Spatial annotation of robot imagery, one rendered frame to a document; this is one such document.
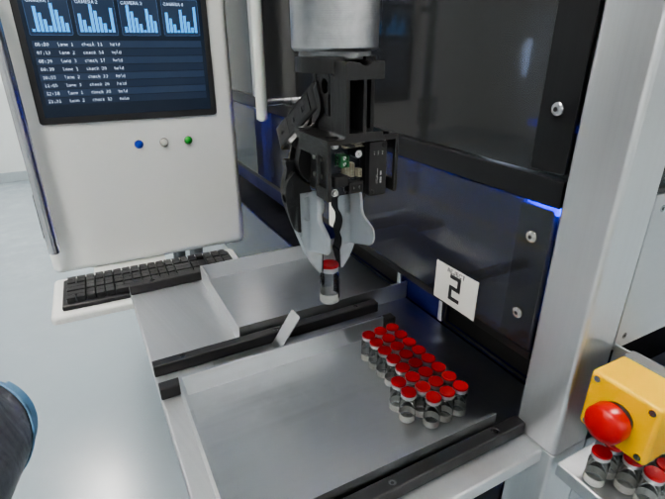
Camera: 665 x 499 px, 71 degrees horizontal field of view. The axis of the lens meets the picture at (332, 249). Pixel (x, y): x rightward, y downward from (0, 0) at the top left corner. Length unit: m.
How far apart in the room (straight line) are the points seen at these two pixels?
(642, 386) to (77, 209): 1.18
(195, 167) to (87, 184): 0.26
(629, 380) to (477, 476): 0.20
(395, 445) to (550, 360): 0.21
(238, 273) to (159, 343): 0.27
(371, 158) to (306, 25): 0.12
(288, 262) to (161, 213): 0.42
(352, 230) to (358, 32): 0.19
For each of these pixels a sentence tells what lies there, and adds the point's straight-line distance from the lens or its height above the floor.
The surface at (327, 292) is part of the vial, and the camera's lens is 0.51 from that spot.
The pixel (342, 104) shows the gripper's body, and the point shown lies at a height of 1.30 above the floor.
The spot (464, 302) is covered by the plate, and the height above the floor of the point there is 1.01.
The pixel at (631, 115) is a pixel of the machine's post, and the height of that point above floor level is 1.28.
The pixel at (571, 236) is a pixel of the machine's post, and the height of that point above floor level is 1.16.
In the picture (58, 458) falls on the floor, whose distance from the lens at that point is 2.05.
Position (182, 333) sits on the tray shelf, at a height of 0.88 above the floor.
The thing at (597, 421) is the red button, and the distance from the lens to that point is 0.56.
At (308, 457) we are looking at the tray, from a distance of 0.62.
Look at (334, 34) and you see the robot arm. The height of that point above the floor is 1.35.
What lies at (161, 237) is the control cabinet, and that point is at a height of 0.86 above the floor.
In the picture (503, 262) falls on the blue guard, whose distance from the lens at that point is 0.62.
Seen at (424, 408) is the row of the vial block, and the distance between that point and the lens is 0.65.
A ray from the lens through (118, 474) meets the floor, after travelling 1.91.
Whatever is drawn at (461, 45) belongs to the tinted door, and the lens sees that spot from 0.66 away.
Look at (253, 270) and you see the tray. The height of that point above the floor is 0.88.
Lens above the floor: 1.34
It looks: 24 degrees down
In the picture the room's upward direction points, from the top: straight up
